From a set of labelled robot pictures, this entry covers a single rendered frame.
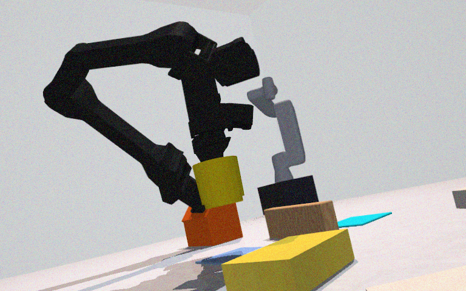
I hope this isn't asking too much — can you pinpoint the yellow cup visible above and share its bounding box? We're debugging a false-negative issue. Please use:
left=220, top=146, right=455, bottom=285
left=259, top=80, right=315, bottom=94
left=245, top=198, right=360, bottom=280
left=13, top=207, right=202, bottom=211
left=192, top=156, right=245, bottom=209

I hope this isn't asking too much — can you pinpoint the yellow rectangular block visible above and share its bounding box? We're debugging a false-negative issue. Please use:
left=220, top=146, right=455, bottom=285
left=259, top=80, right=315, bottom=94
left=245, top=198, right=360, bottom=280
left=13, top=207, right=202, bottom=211
left=221, top=229, right=355, bottom=291

